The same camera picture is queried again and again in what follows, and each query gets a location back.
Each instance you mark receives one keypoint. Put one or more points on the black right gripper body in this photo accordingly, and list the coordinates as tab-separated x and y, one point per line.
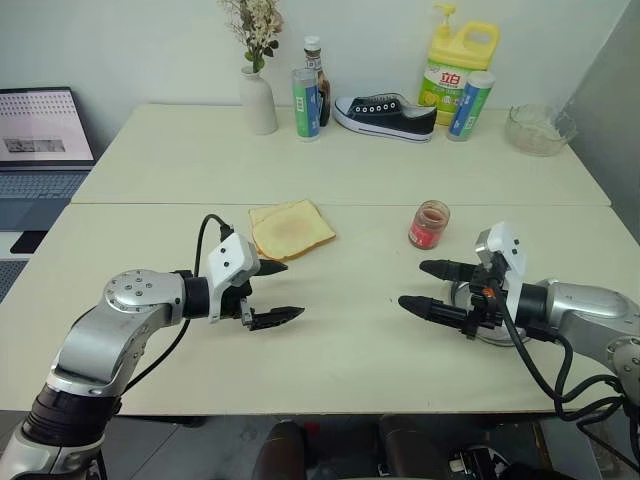
487	305

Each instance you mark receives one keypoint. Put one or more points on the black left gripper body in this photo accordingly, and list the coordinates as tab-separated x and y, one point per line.
232	302

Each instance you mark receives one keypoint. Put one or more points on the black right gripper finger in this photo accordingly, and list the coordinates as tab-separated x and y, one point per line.
435	309
450	270

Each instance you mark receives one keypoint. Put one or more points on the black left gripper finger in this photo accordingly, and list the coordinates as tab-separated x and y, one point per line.
277	317
272	267

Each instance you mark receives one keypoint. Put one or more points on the slice of toast bread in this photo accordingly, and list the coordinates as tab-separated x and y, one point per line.
295	232

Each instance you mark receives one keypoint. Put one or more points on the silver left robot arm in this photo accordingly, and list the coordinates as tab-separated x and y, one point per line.
135	300

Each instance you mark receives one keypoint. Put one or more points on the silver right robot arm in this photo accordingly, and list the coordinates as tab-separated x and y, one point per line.
575	305

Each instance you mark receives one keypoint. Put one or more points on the small glass jam jar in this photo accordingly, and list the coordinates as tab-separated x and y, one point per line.
427	230

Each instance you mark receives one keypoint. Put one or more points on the round metal dish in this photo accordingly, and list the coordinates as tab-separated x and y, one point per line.
496	339

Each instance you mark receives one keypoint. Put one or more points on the dark rounded shape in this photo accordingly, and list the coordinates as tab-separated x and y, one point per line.
280	450
410	450

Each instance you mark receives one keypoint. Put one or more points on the clear canister blue green label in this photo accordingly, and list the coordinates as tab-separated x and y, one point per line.
470	107
306	110

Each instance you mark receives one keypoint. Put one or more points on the white ceramic vase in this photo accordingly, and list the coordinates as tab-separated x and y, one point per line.
257	105

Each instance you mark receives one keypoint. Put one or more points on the clear glass bowl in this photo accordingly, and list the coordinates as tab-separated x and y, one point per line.
540	132

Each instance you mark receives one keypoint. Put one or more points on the black white canvas sneaker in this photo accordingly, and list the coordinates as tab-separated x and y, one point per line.
385	117

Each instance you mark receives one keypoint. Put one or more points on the flat black object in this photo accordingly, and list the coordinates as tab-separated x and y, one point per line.
27	242

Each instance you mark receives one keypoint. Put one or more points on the yellow detergent pump bottle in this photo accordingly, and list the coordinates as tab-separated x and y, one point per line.
460	55

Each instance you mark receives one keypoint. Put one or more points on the brown sauce bottle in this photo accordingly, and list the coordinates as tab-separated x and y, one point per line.
314	50

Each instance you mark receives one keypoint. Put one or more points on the dark grey textured mat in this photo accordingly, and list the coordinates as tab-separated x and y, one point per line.
10	280

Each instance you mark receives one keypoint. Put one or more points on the dried flower bouquet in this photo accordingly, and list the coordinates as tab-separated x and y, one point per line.
255	25

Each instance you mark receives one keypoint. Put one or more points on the open grey laptop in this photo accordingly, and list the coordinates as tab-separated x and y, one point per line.
40	130

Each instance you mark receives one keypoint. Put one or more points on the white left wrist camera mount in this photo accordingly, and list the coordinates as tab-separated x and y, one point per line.
230	255

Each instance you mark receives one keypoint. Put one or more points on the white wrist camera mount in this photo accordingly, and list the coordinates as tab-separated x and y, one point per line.
230	255
510	245

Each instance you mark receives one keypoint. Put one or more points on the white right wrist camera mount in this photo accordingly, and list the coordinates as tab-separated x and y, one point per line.
510	245

